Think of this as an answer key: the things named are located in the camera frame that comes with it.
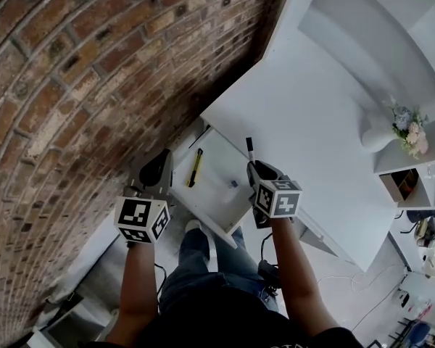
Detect person's right forearm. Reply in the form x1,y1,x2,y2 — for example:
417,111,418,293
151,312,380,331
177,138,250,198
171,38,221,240
270,217,335,337

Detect brown wooden organiser box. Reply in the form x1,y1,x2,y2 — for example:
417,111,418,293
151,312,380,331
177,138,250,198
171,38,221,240
378,167,421,204

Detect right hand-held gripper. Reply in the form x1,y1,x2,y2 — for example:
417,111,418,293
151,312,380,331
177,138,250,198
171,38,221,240
246,159,303,230

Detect person's blue jeans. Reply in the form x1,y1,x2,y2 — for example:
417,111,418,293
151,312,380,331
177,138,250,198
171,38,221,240
158,225,281,312

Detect black hanging item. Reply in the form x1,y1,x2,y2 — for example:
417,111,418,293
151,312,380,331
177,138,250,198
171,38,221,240
394,210,435,236

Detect white drawer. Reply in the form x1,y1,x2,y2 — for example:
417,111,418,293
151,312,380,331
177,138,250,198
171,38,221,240
168,126,257,250

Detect white floor cable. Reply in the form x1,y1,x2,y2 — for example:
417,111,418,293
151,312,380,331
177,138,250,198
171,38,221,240
318,264,407,297

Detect person's black t-shirt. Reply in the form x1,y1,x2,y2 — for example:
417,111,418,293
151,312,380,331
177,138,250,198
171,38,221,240
104,271,365,348

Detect yellow utility knife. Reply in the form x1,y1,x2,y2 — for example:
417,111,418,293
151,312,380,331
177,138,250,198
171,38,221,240
186,147,204,189

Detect white table surface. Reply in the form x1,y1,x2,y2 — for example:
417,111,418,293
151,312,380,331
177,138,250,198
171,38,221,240
199,49,400,274

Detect person's left forearm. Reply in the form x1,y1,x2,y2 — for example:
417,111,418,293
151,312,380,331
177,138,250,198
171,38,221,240
107,243,160,347

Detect black and white marker pen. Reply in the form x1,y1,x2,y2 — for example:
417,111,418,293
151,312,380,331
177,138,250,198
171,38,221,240
245,137,257,166

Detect white ceramic vase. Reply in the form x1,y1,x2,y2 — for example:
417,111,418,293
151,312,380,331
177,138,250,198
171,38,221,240
360,123,400,154

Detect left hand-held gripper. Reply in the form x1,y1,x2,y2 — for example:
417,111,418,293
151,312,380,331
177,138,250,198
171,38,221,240
114,148,175,246

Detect person's white shoe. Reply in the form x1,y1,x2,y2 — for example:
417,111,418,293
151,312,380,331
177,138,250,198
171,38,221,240
185,219,218,272

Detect white shelf unit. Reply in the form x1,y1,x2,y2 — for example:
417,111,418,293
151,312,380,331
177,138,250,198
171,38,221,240
260,0,435,210

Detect black waist device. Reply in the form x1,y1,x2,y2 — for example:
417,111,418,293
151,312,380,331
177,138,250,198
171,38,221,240
258,258,283,297

